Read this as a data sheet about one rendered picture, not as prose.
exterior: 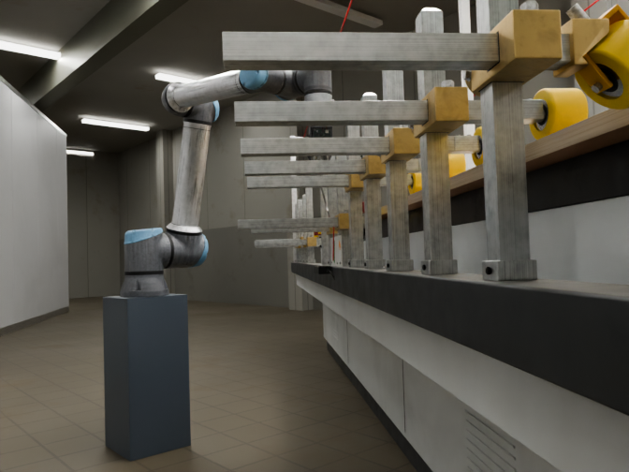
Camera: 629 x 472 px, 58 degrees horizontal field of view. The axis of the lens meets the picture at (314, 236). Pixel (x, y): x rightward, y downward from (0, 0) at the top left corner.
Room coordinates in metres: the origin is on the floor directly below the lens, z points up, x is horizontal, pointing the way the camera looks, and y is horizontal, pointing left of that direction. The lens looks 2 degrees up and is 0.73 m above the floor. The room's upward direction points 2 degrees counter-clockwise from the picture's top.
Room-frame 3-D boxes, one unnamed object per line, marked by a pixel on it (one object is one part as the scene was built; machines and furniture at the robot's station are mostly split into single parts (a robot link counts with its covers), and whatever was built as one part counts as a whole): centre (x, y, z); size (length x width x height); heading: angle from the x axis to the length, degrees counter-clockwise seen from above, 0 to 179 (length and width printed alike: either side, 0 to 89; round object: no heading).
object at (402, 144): (1.11, -0.17, 0.94); 0.13 x 0.06 x 0.05; 6
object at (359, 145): (1.09, -0.11, 0.95); 0.50 x 0.04 x 0.04; 96
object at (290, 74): (1.87, 0.06, 1.32); 0.12 x 0.12 x 0.09; 45
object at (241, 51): (0.58, -0.09, 0.94); 0.36 x 0.03 x 0.03; 96
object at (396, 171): (1.13, -0.17, 0.92); 0.03 x 0.03 x 0.48; 6
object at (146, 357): (2.28, 0.69, 0.30); 0.25 x 0.25 x 0.60; 41
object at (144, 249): (2.29, 0.69, 0.79); 0.17 x 0.15 x 0.18; 135
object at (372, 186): (1.38, -0.15, 0.89); 0.03 x 0.03 x 0.48; 6
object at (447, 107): (0.86, -0.20, 0.94); 0.13 x 0.06 x 0.05; 6
